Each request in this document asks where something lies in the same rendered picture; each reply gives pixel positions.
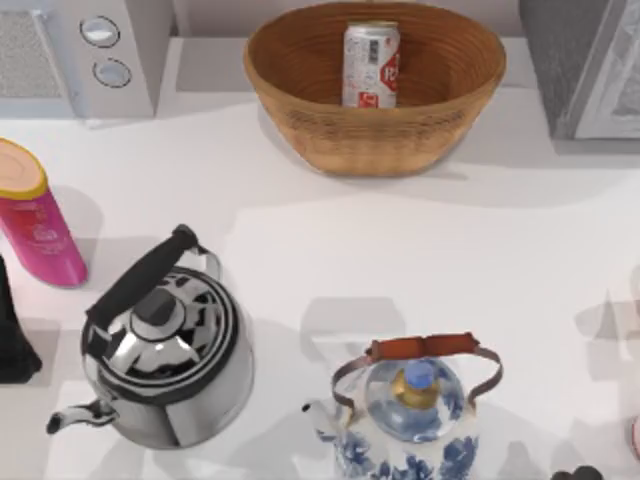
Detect woven wooden basket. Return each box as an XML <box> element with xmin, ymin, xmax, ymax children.
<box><xmin>242</xmin><ymin>1</ymin><xmax>508</xmax><ymax>178</ymax></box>

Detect red and white can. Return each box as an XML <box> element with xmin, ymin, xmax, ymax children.
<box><xmin>341</xmin><ymin>20</ymin><xmax>402</xmax><ymax>110</ymax></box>

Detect blue and white teapot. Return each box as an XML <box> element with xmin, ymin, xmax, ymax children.
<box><xmin>301</xmin><ymin>330</ymin><xmax>504</xmax><ymax>480</ymax></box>

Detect microwave knob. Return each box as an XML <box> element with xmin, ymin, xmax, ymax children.
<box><xmin>91</xmin><ymin>57</ymin><xmax>134</xmax><ymax>89</ymax></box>
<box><xmin>78</xmin><ymin>14</ymin><xmax>122</xmax><ymax>44</ymax></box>

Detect pink bottle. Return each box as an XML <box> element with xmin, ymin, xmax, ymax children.
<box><xmin>0</xmin><ymin>137</ymin><xmax>89</xmax><ymax>290</ymax></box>

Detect pale microwave oven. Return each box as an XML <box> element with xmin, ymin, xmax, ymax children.
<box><xmin>0</xmin><ymin>0</ymin><xmax>176</xmax><ymax>121</ymax></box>

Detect small black object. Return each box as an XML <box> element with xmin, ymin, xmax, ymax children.
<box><xmin>550</xmin><ymin>465</ymin><xmax>612</xmax><ymax>480</ymax></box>

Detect chrome kettle with black handle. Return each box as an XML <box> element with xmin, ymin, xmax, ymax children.
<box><xmin>45</xmin><ymin>223</ymin><xmax>256</xmax><ymax>450</ymax></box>

